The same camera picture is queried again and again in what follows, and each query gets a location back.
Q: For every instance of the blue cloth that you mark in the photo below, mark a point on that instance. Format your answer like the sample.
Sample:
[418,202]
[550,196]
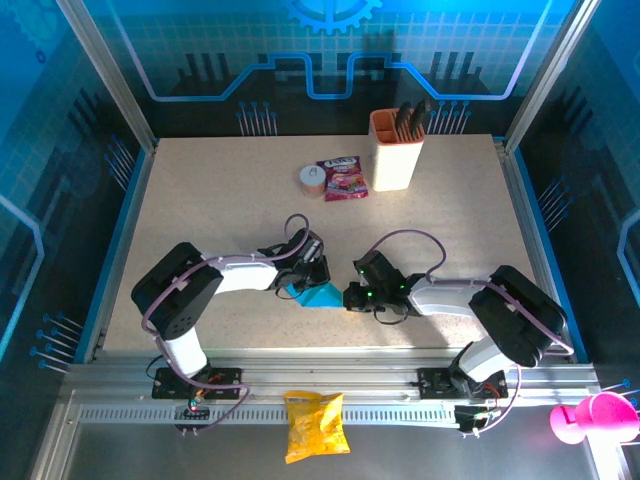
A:
[322,299]

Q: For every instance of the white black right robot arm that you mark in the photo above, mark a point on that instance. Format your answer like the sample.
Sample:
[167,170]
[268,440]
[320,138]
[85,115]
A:
[445,300]

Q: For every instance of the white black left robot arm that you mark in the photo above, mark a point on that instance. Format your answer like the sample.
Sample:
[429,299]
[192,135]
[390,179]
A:
[245,275]

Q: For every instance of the small tin can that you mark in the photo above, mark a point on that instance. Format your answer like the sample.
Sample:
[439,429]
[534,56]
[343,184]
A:
[313,182]

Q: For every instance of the purple candy bag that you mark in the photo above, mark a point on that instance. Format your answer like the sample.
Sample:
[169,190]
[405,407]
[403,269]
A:
[344,180]

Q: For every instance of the cream orange knife block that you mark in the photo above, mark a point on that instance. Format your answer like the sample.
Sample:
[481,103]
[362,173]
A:
[395,165]

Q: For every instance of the yellow chip bag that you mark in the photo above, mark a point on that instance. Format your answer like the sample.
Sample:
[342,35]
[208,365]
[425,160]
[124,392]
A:
[315,430]

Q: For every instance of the pink plastic object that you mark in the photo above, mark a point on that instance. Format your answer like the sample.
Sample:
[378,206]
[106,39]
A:
[600,417]

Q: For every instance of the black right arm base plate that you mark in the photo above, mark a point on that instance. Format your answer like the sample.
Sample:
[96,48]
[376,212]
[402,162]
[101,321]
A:
[432,382]

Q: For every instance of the aluminium mounting rail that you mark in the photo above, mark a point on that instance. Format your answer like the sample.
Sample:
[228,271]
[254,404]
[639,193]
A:
[325,375]

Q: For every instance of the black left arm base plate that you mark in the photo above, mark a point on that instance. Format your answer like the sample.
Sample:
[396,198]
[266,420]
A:
[230,382]

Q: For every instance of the aluminium table side rail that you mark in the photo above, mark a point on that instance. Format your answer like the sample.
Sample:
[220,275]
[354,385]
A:
[121,250]
[532,250]

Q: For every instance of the aluminium frame post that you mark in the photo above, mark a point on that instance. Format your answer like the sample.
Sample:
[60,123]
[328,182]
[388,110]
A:
[550,75]
[111,75]

